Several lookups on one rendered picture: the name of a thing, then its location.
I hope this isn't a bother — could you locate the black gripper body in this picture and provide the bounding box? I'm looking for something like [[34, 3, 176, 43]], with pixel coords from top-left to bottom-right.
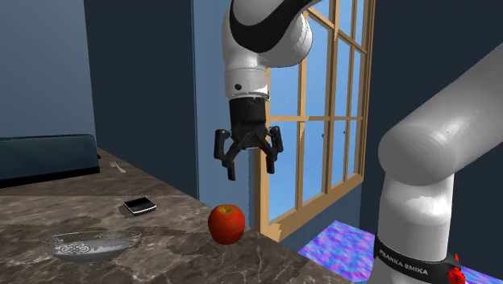
[[228, 95, 271, 151]]

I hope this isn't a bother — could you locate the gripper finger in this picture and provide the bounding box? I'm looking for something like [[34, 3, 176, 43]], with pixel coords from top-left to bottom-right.
[[213, 128, 249, 182], [254, 125, 285, 175]]

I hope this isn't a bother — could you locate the wooden framed window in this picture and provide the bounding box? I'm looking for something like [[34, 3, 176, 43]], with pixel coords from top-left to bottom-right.
[[253, 0, 376, 243]]

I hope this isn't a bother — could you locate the red apple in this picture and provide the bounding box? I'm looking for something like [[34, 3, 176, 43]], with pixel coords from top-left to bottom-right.
[[207, 203, 247, 246]]

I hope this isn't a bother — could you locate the black smartphone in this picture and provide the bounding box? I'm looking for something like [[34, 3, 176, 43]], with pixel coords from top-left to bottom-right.
[[123, 196, 158, 216]]

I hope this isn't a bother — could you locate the purple patterned robot stand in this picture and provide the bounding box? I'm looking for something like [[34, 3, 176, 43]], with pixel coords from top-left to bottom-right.
[[297, 219, 503, 284]]

